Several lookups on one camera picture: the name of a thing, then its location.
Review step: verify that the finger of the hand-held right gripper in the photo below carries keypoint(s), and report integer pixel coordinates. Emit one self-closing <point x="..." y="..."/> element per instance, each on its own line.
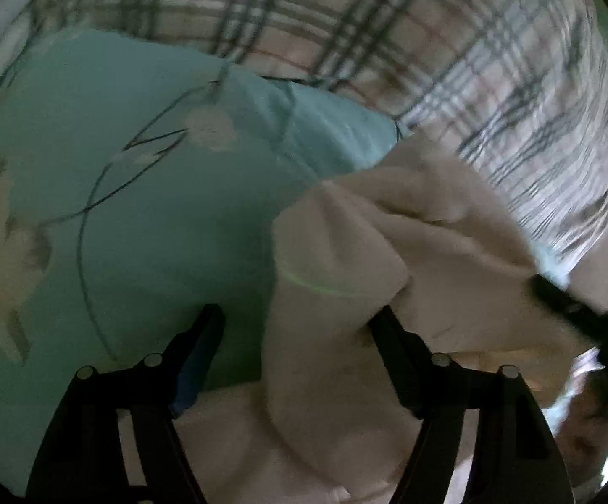
<point x="561" y="302"/>

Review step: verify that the teal floral bed sheet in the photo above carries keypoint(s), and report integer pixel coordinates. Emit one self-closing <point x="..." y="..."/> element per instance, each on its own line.
<point x="141" y="231"/>

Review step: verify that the white garment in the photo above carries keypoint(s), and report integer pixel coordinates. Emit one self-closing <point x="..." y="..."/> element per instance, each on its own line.
<point x="367" y="273"/>

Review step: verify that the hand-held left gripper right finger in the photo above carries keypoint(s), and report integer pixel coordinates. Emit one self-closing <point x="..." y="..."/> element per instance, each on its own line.
<point x="395" y="349"/>

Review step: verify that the plaid pillow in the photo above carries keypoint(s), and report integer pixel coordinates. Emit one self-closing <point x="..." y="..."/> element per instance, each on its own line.
<point x="388" y="42"/>

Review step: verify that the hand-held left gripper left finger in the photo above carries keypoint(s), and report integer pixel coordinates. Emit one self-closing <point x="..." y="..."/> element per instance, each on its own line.
<point x="194" y="365"/>

